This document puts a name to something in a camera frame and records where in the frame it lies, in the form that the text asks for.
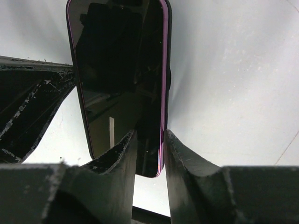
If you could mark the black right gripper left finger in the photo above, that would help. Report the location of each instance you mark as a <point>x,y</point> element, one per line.
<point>99,192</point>

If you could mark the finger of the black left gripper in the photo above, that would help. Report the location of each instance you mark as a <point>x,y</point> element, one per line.
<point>31,93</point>

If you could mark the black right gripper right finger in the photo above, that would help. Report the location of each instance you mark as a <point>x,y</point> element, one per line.
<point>201,192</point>

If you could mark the pink-edged black phone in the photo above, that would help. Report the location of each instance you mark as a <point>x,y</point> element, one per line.
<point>120,51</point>

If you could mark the black phone case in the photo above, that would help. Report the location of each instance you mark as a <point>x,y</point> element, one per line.
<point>170,58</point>

